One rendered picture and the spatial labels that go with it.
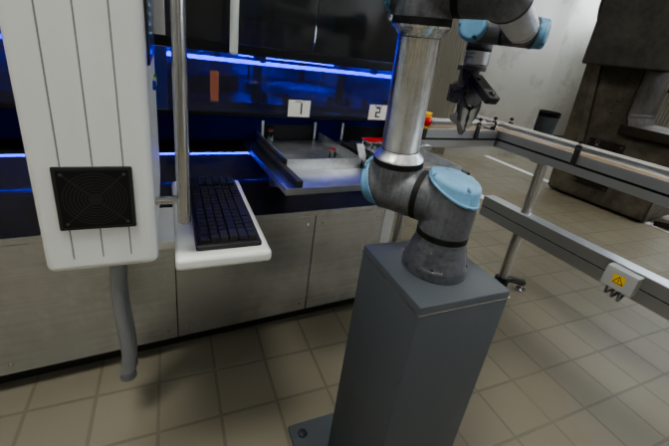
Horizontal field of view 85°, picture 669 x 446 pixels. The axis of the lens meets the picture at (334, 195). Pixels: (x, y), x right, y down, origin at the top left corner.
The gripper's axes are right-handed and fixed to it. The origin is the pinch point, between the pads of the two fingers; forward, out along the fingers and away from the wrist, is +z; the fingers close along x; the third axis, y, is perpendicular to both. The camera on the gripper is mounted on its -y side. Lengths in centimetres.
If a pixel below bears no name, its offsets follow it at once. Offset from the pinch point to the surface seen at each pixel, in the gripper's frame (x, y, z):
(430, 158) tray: -4.9, 16.6, 14.8
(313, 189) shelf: 52, -1, 17
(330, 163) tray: 40.3, 12.6, 14.4
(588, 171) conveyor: -82, -1, 16
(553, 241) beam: -84, 3, 54
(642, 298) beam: -84, -38, 58
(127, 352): 101, 14, 74
